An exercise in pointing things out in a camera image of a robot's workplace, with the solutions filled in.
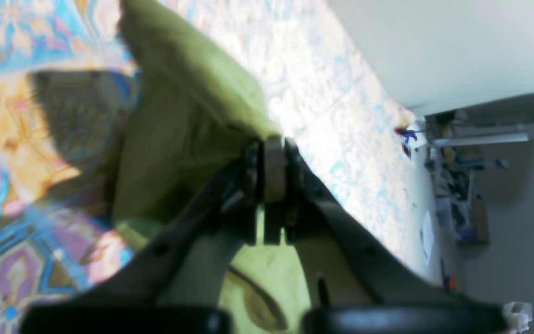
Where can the blue red clamp upper left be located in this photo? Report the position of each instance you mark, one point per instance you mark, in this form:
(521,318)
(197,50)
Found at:
(414,138)

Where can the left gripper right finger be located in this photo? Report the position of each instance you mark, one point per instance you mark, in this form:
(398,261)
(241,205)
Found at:
(356,286)

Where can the patterned tablecloth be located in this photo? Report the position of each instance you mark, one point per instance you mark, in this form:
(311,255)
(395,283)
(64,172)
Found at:
(67,83)

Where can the olive green t-shirt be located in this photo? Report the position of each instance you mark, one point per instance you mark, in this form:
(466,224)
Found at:
(199,109)

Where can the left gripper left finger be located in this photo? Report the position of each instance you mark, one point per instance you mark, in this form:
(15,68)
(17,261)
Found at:
(173,285)

